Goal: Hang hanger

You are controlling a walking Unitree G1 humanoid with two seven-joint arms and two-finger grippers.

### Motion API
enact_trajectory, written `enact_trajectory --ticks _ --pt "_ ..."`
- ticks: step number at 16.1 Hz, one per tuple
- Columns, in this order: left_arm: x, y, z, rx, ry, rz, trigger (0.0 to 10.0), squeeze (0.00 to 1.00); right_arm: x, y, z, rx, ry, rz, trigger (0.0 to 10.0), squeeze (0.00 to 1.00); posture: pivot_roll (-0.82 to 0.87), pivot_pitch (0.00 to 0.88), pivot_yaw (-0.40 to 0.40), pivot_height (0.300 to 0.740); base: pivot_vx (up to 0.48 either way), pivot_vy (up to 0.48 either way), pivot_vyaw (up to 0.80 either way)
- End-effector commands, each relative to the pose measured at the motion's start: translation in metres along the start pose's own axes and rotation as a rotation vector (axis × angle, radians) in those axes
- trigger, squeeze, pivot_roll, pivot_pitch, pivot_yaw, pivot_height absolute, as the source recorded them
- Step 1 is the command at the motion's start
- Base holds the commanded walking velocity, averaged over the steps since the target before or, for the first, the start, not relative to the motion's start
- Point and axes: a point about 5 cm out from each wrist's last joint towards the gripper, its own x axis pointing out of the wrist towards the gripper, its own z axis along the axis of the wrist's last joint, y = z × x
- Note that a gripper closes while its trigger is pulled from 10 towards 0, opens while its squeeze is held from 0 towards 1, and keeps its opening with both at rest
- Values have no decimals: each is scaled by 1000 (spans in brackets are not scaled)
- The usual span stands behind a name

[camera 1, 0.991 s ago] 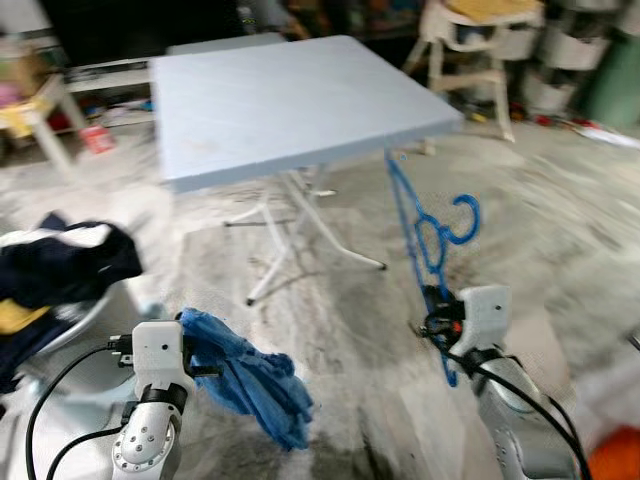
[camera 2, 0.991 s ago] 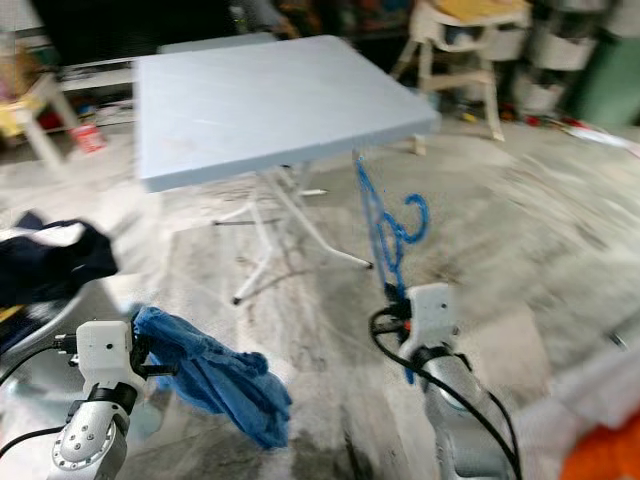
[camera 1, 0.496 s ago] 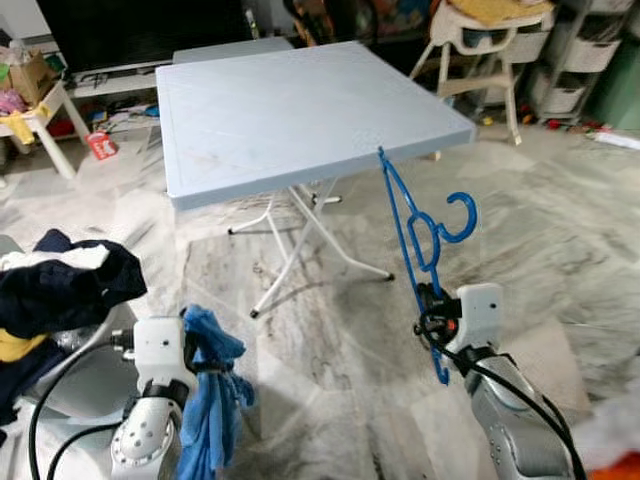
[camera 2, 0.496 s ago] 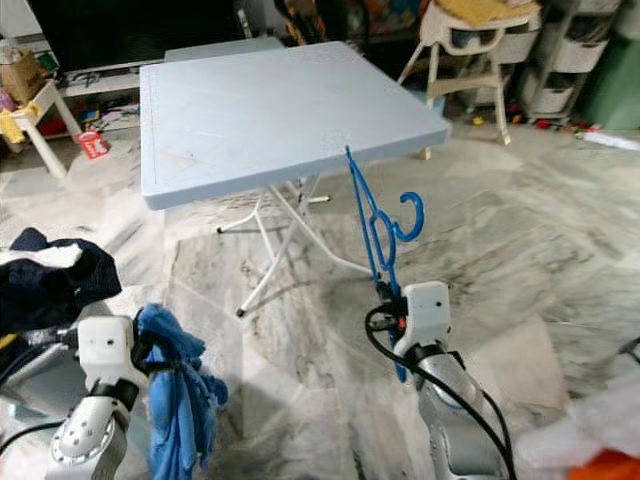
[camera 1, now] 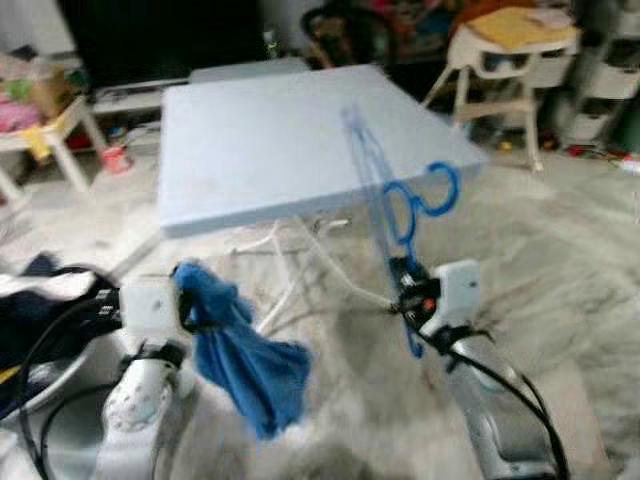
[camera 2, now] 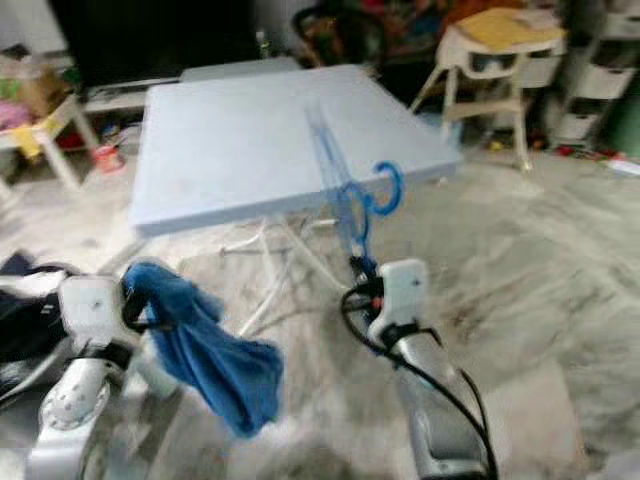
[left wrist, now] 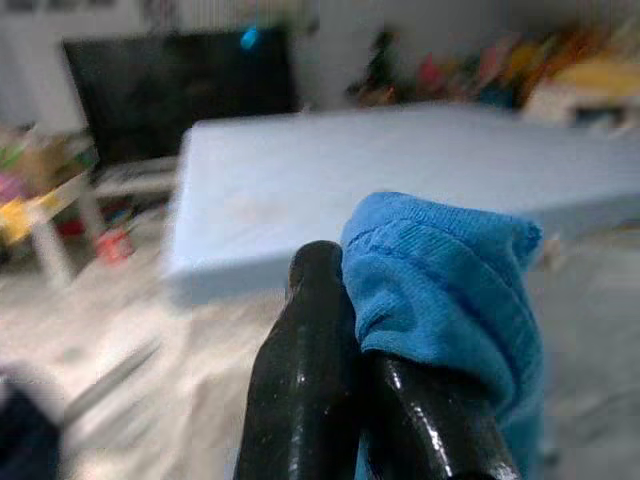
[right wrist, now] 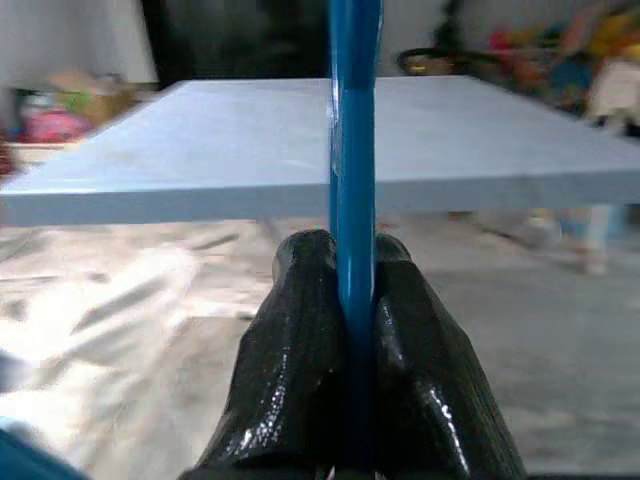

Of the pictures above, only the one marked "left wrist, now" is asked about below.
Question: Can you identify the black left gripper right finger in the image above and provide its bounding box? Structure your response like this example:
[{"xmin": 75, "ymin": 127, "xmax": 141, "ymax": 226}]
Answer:
[{"xmin": 367, "ymin": 352, "xmax": 522, "ymax": 480}]

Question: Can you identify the black television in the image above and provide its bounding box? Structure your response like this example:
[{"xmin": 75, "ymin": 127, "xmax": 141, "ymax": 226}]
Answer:
[{"xmin": 62, "ymin": 27, "xmax": 302, "ymax": 167}]

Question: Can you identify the white baby high chair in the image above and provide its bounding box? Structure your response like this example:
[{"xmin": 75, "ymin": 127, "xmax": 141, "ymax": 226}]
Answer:
[{"xmin": 522, "ymin": 74, "xmax": 640, "ymax": 132}]

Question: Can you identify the white television stand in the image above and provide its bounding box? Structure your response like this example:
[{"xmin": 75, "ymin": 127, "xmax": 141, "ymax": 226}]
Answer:
[{"xmin": 91, "ymin": 153, "xmax": 182, "ymax": 202}]

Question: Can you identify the light blue folding table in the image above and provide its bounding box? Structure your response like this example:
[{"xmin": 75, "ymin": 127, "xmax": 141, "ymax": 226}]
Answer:
[{"xmin": 162, "ymin": 103, "xmax": 640, "ymax": 307}]

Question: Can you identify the small red box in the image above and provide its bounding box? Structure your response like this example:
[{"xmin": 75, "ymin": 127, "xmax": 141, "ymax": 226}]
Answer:
[{"xmin": 93, "ymin": 226, "xmax": 135, "ymax": 265}]

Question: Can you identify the yellow seat cushion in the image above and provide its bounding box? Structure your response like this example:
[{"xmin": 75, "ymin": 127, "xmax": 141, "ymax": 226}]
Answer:
[{"xmin": 552, "ymin": 59, "xmax": 640, "ymax": 99}]

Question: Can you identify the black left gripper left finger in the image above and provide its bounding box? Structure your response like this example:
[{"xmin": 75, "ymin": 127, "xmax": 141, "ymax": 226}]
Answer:
[{"xmin": 233, "ymin": 239, "xmax": 370, "ymax": 480}]

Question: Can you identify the bright blue shirt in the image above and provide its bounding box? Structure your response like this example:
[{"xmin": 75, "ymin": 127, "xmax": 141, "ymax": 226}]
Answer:
[{"xmin": 339, "ymin": 191, "xmax": 547, "ymax": 480}]

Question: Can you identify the white low table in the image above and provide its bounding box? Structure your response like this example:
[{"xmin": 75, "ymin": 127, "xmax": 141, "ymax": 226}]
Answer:
[{"xmin": 0, "ymin": 134, "xmax": 109, "ymax": 287}]

